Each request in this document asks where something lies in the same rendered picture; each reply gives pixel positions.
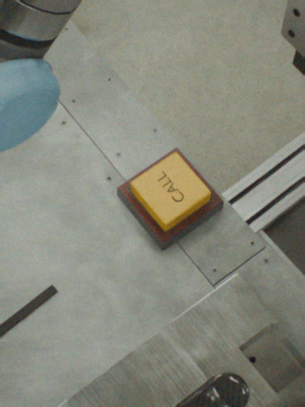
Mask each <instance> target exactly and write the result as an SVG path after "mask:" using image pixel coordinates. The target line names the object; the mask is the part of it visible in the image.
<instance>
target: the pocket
mask: <svg viewBox="0 0 305 407"><path fill-rule="evenodd" d="M278 323H279V322H277V323H276V324H272V323H270V324H269V325H267V326H266V327H265V328H264V329H263V330H262V331H260V332H259V333H258V334H256V335H255V336H254V337H252V338H251V339H249V340H248V341H246V342H245V343H243V344H242V345H241V346H240V347H239V349H240V350H241V352H242V353H243V355H244V356H245V357H246V358H247V359H248V360H249V361H250V363H251V364H252V365H253V366H255V368H256V369H257V370H258V372H259V373H260V374H261V375H262V377H263V379H264V380H265V381H266V382H267V383H268V384H269V386H270V387H271V388H272V390H273V391H274V392H275V393H279V392H280V391H281V390H282V389H283V388H285V387H286V386H287V385H289V384H290V383H291V382H293V381H294V380H295V379H297V377H298V376H300V375H301V374H302V373H304V372H305V358H304V357H303V356H302V355H301V354H300V353H299V352H298V350H297V349H296V348H295V347H294V346H293V344H292V343H291V342H290V341H289V339H288V338H287V337H286V336H285V335H284V333H283V332H282V331H281V330H280V328H279V327H278V326H277V325H278Z"/></svg>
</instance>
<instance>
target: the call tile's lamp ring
mask: <svg viewBox="0 0 305 407"><path fill-rule="evenodd" d="M173 153H177V154H178V155H179V156H180V157H181V158H183V160H184V161H185V162H186V163H187V164H188V166H189V167H190V168H191V170H192V171H193V173H194V174H195V175H196V176H197V177H198V178H199V179H200V180H201V181H202V182H203V183H204V184H205V185H206V186H207V187H208V188H209V190H210V192H211V197H212V198H213V199H214V200H213V201H211V202H210V203H209V204H208V205H206V206H205V207H202V208H201V209H199V210H198V211H197V212H196V213H195V214H194V215H192V216H191V217H189V218H188V219H186V220H185V221H183V222H182V223H180V224H179V225H177V226H176V227H174V228H172V229H171V230H170V231H169V232H167V233H166V235H165V234H164V232H163V231H162V230H161V229H160V228H159V227H158V226H157V225H156V224H155V223H154V222H153V220H152V219H151V218H150V217H149V215H148V214H147V213H146V210H145V209H144V208H143V207H142V206H141V205H140V204H139V203H138V202H137V201H136V200H135V199H134V198H133V196H132V195H131V194H130V193H129V190H128V189H127V188H128V187H129V186H130V183H131V181H133V180H135V179H136V178H138V177H139V176H141V175H143V174H144V173H145V172H147V171H148V170H149V169H150V168H152V167H153V166H154V165H156V164H158V163H159V162H162V161H163V160H164V159H165V158H167V157H169V156H170V155H172V154H173ZM118 188H119V189H120V192H121V193H122V194H123V196H124V197H125V198H126V199H127V200H128V201H129V202H130V203H131V205H132V206H133V207H134V208H135V210H136V211H137V213H138V215H140V216H141V217H142V218H143V220H144V221H145V222H146V223H147V224H148V225H149V226H150V228H151V229H152V230H153V231H154V233H155V235H156V236H157V237H158V239H159V240H161V241H162V242H163V243H165V242H167V241H168V240H169V239H171V238H172V237H174V236H175V235H177V233H178V232H180V231H182V230H183V229H185V228H186V227H188V226H189V225H191V224H192V223H193V222H194V221H196V220H197V219H199V218H200V217H202V216H203V215H205V214H206V213H208V211H210V210H211V209H213V208H214V207H216V206H217V205H219V204H220V203H221V202H222V201H223V200H222V199H221V198H220V197H219V196H218V194H217V193H216V192H215V191H214V189H213V188H212V187H211V186H210V185H209V184H208V182H207V181H206V180H205V179H204V178H203V177H202V176H201V175H200V174H199V173H198V172H197V170H196V168H195V167H194V166H193V165H192V163H191V162H190V161H189V160H188V159H187V158H186V157H185V156H184V155H183V154H182V153H181V152H180V151H179V150H178V149H177V147H176V148H175V149H174V150H173V151H171V152H170V153H168V154H166V155H165V156H163V157H162V158H160V159H159V160H157V161H155V162H154V163H152V164H151V165H150V166H148V167H147V168H145V169H143V171H142V172H140V173H138V174H137V175H136V176H134V177H132V178H131V179H129V180H127V181H126V182H125V183H124V184H122V185H120V186H119V187H118Z"/></svg>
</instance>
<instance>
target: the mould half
mask: <svg viewBox="0 0 305 407"><path fill-rule="evenodd" d="M277 322H279V320H278V319H277V318H276V317H275V316H274V315H273V314H272V313H271V312H270V311H269V310H268V308H267V307H266V306H265V305H264V303H263V301H262V300H261V299H260V298H259V296H258V295H257V294H256V293H255V292H254V291H253V290H252V289H251V288H250V287H249V286H248V285H247V284H246V283H245V281H244V279H243V278H242V277H241V275H240V274H239V273H236V274H235V275H233V276H232V277H231V278H230V279H229V280H228V281H226V282H224V283H223V284H222V285H220V286H219V287H217V288H216V289H215V290H214V291H212V292H211V293H209V294H208V295H206V296H205V297H203V298H202V299H201V300H199V302H197V303H196V304H194V305H193V306H192V307H190V308H189V309H188V310H187V311H185V312H184V313H181V314H180V315H179V316H177V317H176V318H175V319H174V320H172V321H171V322H169V323H168V325H166V326H165V327H164V328H163V329H161V330H159V331H158V332H157V333H156V334H155V335H153V336H152V337H150V338H149V339H147V340H146V341H145V342H143V343H142V344H141V345H140V346H139V347H136V348H135V350H133V351H132V352H130V353H129V354H128V355H127V356H126V357H124V358H123V359H121V360H120V361H119V362H117V363H116V364H114V365H113V366H111V367H110V368H109V369H108V370H106V371H105V372H103V373H102V374H100V376H99V377H98V378H96V379H95V380H94V381H93V382H90V383H89V384H88V385H86V386H85V387H83V388H82V389H81V390H80V391H78V392H77V393H75V394H74V395H73V396H71V397H70V398H68V399H67V400H65V401H64V402H63V403H62V404H61V405H59V406H57V407H175V406H176V405H178V404H179V403H180V402H181V401H182V400H183V399H184V398H186V397H187V396H189V395H190V394H191V393H193V392H194V391H195V390H197V389H198V388H199V387H200V386H201V385H203V384H204V383H205V382H206V381H208V380H209V379H211V378H212V377H214V376H215V377H217V375H219V374H222V373H233V374H236V375H238V376H240V378H241V379H242V380H243V381H244V382H245V384H246V385H247V388H248V391H249V396H248V400H247V402H246V404H245V406H244V407H305V372H304V373H302V374H301V375H300V376H298V377H297V379H295V380H294V381H293V382H291V383H290V384H289V385H287V386H286V387H285V388H283V389H282V390H281V391H280V392H279V393H275V392H274V391H273V390H272V388H271V387H270V386H269V384H268V383H267V382H266V381H265V380H264V379H263V377H262V375H261V374H260V373H259V372H258V370H257V369H256V368H255V366H253V365H252V364H251V363H250V361H249V360H248V359H247V358H246V357H245V356H244V355H243V353H242V352H241V350H240V349H239V347H240V346H241V345H242V344H243V343H245V342H246V341H248V340H249V339H251V338H252V337H254V336H255V335H256V334H258V333H259V332H260V331H262V330H263V329H264V328H265V327H266V326H267V325H269V324H270V323H272V324H276V323H277Z"/></svg>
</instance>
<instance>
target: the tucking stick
mask: <svg viewBox="0 0 305 407"><path fill-rule="evenodd" d="M57 292H58V290H57V289H56V288H55V287H54V285H51V286H50V287H47V289H46V290H44V291H43V292H42V293H40V294H39V295H38V296H36V297H35V298H33V299H32V300H31V301H30V302H29V303H28V304H26V306H25V307H23V308H21V309H20V310H18V311H17V312H16V313H14V314H13V315H12V316H11V317H10V318H9V319H7V320H6V321H4V322H3V323H2V324H0V337H2V336H3V335H5V334H6V333H7V332H8V331H9V330H10V329H11V328H12V327H13V326H14V325H16V324H17V323H19V322H20V321H21V320H23V319H24V318H26V317H27V316H28V315H29V314H31V313H32V312H33V311H35V310H36V309H37V308H39V307H40V306H41V305H42V304H43V303H44V302H45V301H46V300H47V299H50V298H51V297H52V296H54V295H55V294H56V293H57Z"/></svg>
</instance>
